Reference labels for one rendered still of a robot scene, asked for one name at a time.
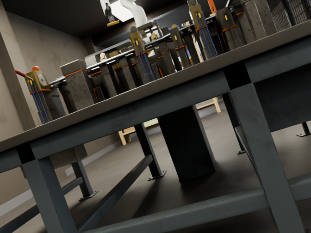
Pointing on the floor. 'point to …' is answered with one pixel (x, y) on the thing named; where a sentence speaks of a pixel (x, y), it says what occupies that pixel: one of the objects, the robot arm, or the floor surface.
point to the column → (187, 143)
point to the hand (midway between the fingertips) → (111, 20)
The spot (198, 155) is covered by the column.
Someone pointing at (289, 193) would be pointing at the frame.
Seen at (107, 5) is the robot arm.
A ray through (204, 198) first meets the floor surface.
